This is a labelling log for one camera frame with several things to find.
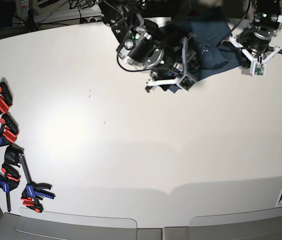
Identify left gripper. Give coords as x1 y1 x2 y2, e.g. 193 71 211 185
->
221 28 282 69

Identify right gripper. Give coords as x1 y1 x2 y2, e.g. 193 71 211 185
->
144 33 200 92

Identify blue T-shirt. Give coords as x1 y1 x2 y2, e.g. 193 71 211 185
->
160 7 241 81

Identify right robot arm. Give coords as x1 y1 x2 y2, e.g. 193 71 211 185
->
96 0 199 92

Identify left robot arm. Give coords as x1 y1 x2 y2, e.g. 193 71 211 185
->
220 0 282 76

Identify right grey chair back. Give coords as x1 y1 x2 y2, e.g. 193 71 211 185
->
164 206 282 240

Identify grey chair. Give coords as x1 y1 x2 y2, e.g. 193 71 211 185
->
0 213 162 240
164 206 282 240

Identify bottom blue red bar clamp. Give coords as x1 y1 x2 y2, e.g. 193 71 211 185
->
19 153 55 213

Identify left grey chair back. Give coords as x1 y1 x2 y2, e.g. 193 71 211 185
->
0 213 162 240

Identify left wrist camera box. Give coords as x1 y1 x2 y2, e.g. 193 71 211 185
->
250 62 267 77

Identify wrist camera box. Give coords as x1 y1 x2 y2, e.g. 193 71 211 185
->
176 74 197 93
250 62 267 77

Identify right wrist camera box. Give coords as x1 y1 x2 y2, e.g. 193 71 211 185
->
176 74 197 93

